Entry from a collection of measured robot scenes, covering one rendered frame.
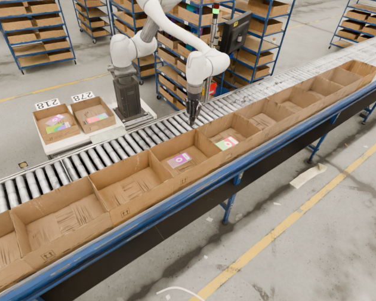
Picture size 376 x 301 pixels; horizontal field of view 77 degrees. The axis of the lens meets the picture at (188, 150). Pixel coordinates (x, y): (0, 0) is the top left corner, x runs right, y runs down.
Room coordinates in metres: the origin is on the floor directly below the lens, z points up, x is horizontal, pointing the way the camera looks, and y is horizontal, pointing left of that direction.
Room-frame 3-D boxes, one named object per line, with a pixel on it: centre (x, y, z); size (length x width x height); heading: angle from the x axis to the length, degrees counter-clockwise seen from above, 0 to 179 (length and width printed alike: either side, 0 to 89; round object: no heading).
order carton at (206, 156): (1.11, 0.01, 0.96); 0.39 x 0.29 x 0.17; 129
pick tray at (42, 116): (1.61, 1.16, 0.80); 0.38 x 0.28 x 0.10; 37
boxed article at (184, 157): (1.16, 0.06, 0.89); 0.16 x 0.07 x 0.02; 129
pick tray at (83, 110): (1.77, 0.90, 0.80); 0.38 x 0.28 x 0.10; 38
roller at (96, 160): (1.18, 0.65, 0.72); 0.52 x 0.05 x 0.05; 39
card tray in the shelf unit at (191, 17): (2.91, -0.04, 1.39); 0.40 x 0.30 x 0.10; 38
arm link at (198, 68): (1.22, -0.03, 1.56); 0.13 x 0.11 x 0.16; 131
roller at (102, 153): (1.22, 0.60, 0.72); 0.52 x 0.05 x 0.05; 39
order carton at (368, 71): (2.57, -1.81, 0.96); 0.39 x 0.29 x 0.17; 130
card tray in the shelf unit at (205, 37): (2.92, -0.04, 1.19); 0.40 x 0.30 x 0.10; 39
